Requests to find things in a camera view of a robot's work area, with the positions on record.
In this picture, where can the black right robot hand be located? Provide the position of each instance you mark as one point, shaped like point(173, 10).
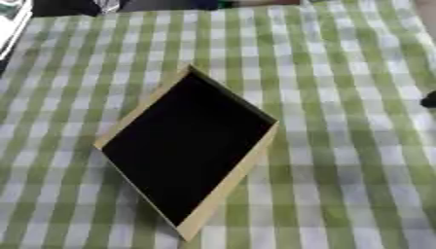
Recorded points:
point(430, 102)

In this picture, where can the tan cardboard box black inside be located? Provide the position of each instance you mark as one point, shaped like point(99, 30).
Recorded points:
point(187, 146)

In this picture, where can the person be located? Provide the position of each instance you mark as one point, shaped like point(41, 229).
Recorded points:
point(68, 6)

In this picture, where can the white flat board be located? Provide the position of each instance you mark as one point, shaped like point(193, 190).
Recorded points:
point(11, 24)

